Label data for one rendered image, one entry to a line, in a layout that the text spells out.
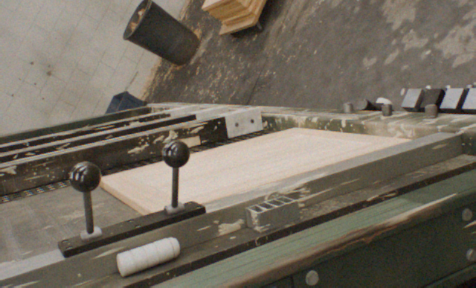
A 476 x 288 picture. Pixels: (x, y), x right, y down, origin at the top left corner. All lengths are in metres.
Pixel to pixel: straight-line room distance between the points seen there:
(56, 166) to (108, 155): 0.13
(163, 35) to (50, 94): 1.53
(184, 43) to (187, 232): 4.79
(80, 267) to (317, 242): 0.32
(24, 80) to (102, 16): 1.13
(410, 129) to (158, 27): 4.41
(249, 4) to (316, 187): 3.52
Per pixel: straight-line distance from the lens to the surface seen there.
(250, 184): 0.96
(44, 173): 1.45
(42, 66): 6.20
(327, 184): 0.87
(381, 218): 0.63
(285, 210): 0.79
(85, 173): 0.66
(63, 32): 6.30
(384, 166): 0.95
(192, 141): 1.55
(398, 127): 1.18
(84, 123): 2.61
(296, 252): 0.56
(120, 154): 1.48
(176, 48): 5.48
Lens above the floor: 1.67
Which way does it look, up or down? 26 degrees down
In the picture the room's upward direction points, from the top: 60 degrees counter-clockwise
